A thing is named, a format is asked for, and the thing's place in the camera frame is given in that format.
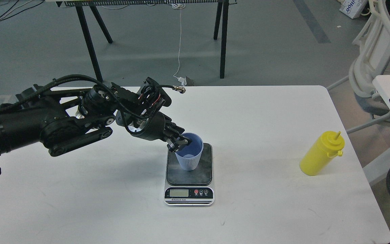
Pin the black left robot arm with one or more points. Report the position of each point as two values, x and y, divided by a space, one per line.
77 110

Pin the yellow squeeze bottle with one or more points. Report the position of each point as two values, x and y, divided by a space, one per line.
328 145

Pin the black trestle table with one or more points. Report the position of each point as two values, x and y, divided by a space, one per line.
221 22

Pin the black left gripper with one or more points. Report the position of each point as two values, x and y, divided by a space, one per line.
161 127

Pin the white printed bag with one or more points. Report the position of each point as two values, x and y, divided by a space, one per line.
352 8

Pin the digital kitchen scale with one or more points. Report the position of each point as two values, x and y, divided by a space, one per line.
190 187

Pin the white office chair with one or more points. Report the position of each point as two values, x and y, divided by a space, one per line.
374 56

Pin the white power adapter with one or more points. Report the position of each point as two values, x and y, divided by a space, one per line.
185 81

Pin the blue ribbed plastic cup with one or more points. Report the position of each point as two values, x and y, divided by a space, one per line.
190 155

